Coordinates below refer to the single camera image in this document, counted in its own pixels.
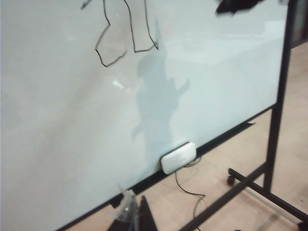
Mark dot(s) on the clear left gripper left finger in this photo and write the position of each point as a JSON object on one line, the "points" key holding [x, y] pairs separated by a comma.
{"points": [[126, 209]]}

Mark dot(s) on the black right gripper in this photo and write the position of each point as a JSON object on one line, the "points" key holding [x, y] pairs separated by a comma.
{"points": [[235, 6]]}

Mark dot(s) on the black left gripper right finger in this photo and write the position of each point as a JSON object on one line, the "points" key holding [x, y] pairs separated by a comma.
{"points": [[147, 216]]}

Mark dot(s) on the black metal whiteboard stand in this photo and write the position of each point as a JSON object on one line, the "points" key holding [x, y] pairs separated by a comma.
{"points": [[284, 72]]}

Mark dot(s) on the white glass whiteboard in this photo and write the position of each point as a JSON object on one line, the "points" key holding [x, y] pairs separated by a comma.
{"points": [[72, 108]]}

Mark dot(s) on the white rectangular board eraser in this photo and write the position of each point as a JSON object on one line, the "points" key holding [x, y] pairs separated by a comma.
{"points": [[178, 157]]}

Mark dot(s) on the black stand caster wheel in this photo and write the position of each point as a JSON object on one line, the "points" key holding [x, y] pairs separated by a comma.
{"points": [[231, 180]]}

